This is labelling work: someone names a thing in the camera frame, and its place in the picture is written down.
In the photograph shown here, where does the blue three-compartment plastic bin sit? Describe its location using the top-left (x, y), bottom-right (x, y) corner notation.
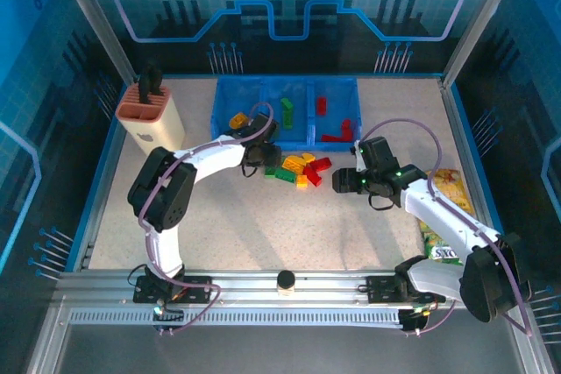
top-left (209, 75), bottom-right (364, 152)

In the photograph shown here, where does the yellow green snack bag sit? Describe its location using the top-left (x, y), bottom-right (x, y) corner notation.
top-left (418, 167), bottom-right (477, 266)

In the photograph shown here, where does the cream knife block pink top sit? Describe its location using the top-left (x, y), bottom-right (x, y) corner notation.
top-left (115, 84), bottom-right (188, 157)

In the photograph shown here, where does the black knob on white base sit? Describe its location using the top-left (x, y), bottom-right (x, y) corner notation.
top-left (275, 269), bottom-right (297, 297)

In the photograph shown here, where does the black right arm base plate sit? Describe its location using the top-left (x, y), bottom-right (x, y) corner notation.
top-left (366, 275), bottom-right (446, 305)

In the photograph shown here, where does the aluminium extrusion rail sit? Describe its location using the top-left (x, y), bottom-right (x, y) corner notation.
top-left (56, 269), bottom-right (465, 310)

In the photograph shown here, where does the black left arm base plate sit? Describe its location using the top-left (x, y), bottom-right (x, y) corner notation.
top-left (133, 275), bottom-right (215, 305)

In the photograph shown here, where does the slotted grey cable duct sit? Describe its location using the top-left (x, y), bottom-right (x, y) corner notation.
top-left (67, 308), bottom-right (404, 328)

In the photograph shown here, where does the aluminium frame post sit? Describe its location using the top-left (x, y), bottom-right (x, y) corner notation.
top-left (48, 0), bottom-right (138, 86)
top-left (440, 0), bottom-right (529, 90)

